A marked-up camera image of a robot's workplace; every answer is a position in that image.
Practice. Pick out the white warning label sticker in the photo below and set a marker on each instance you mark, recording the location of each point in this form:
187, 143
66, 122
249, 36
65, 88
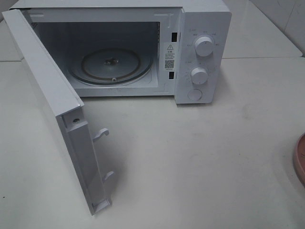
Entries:
169, 55

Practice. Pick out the round white door button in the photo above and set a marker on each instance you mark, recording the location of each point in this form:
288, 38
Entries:
195, 94

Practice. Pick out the white microwave door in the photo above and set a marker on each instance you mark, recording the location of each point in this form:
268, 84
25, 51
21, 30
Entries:
62, 107

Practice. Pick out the glass microwave turntable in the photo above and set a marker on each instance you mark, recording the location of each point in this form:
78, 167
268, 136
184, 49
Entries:
111, 66

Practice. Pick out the white dial knob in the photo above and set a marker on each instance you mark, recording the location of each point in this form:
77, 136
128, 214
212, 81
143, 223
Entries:
204, 45
199, 76

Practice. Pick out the pink plate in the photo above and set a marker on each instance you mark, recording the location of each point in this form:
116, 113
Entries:
299, 159

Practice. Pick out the white microwave oven body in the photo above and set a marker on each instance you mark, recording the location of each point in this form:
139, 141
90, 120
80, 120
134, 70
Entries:
70, 29

